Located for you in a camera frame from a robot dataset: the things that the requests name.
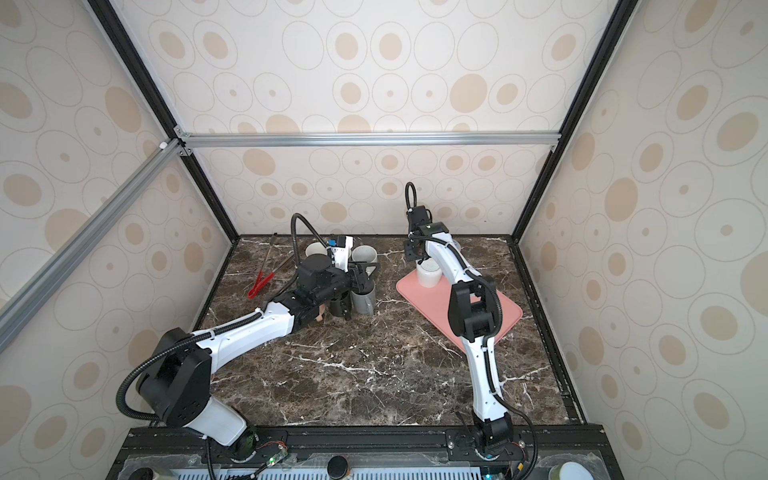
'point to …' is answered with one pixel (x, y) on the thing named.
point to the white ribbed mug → (429, 273)
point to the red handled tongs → (264, 277)
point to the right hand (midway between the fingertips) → (418, 249)
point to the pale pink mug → (315, 248)
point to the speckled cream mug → (366, 254)
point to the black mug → (335, 307)
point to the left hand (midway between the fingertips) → (383, 262)
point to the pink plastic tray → (434, 303)
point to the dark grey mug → (364, 304)
